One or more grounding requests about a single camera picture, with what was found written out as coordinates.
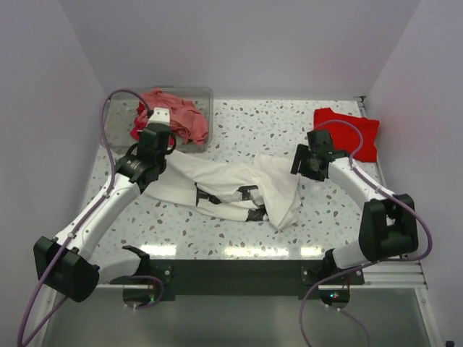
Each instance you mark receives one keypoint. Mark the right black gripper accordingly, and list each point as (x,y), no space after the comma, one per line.
(302,152)

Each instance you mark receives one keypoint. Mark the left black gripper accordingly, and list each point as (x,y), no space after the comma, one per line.
(139,136)

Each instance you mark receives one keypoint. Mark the white printed t shirt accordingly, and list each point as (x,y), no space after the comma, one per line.
(262,190)

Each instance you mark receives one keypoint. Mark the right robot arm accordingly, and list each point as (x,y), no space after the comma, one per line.
(388,226)

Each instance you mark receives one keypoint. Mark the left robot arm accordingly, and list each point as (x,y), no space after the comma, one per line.
(63,262)

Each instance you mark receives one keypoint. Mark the dark red t shirt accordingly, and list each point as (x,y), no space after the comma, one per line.
(140,122)

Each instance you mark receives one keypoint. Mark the pink t shirt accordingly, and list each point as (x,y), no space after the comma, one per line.
(186,121)

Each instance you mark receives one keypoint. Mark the bright red folded t shirt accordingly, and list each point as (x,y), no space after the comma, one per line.
(353,134)

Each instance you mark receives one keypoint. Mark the clear plastic bin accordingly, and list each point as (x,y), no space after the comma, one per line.
(124,107)

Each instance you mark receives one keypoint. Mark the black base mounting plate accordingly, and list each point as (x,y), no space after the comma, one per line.
(234,277)

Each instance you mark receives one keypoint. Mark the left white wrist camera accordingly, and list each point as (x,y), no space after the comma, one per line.
(160,116)

